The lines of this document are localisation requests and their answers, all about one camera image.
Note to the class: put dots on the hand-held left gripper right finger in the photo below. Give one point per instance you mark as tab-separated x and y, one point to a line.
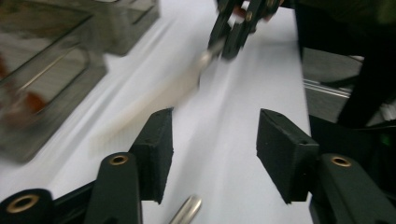
285	152

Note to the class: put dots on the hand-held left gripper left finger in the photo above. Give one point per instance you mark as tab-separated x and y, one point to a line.
154	149

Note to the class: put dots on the silver metal utensil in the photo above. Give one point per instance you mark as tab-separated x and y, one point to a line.
186	210

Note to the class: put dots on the smoky clear plastic bin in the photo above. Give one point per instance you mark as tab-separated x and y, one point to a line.
77	93
134	34

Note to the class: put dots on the black metal stand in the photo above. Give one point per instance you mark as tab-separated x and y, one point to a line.
370	87

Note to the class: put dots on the metal floor rail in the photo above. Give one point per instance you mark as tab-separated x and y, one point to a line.
327	88

